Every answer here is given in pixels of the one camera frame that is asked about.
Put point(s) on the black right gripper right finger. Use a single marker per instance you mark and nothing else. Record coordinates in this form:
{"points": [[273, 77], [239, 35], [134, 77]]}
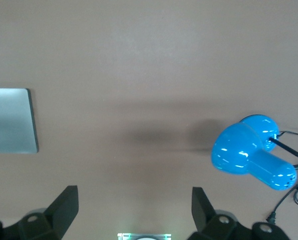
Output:
{"points": [[206, 220]]}

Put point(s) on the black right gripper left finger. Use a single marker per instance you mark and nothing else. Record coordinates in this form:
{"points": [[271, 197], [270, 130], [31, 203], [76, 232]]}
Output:
{"points": [[58, 215]]}

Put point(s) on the grey laptop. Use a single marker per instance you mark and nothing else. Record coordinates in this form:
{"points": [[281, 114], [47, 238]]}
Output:
{"points": [[11, 120]]}

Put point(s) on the blue desk lamp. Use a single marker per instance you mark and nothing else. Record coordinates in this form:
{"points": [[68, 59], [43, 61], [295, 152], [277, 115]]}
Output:
{"points": [[239, 147]]}

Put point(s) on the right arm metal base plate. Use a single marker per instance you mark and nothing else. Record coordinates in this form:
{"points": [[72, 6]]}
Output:
{"points": [[123, 236]]}

